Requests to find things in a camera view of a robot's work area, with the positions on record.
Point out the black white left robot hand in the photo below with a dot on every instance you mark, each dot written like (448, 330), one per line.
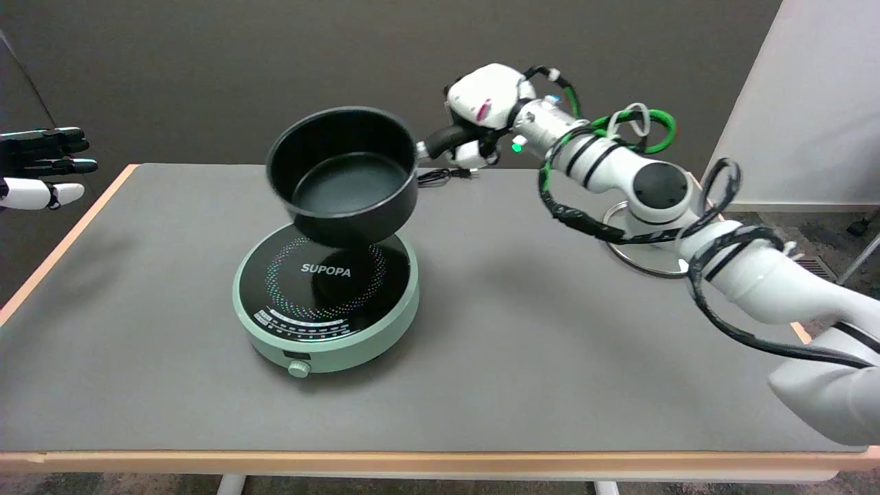
(41, 165)

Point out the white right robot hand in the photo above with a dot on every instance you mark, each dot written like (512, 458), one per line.
(485, 102)

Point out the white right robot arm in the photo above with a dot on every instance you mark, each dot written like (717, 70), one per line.
(715, 240)

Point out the glass pot lid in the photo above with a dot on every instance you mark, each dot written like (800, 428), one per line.
(643, 244)

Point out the grey table mat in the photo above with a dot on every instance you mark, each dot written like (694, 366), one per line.
(385, 323)

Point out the green SUPOPA induction cooktop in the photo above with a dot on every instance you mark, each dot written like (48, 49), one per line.
(326, 302)

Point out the white partition panel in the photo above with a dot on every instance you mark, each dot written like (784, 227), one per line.
(804, 103)

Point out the black chair caster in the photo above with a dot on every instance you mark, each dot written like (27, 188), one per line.
(859, 225)

